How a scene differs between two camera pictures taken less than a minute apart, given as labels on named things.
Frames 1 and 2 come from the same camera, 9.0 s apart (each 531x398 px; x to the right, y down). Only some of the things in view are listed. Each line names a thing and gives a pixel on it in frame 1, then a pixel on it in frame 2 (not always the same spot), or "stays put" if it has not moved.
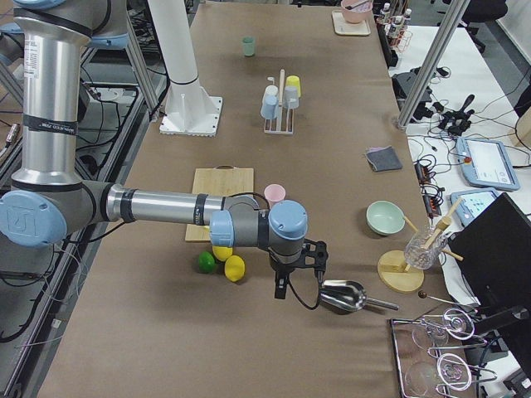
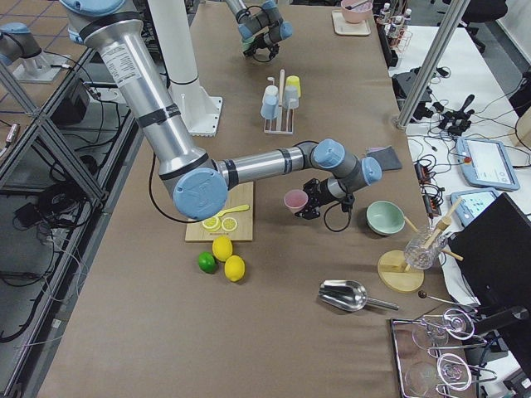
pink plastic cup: x=274 y=194 -> x=295 y=200
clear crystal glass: x=424 y=247 stays put
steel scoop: x=349 y=296 stays put
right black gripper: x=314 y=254 -> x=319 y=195
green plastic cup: x=249 y=46 stays put
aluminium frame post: x=456 y=11 stays put
